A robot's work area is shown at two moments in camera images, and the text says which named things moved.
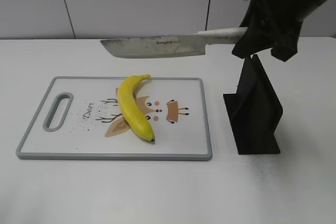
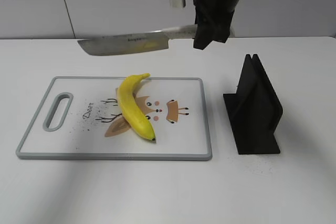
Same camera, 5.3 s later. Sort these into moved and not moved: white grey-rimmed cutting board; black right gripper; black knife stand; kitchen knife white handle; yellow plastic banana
Moved: black right gripper; kitchen knife white handle
Not moved: yellow plastic banana; black knife stand; white grey-rimmed cutting board
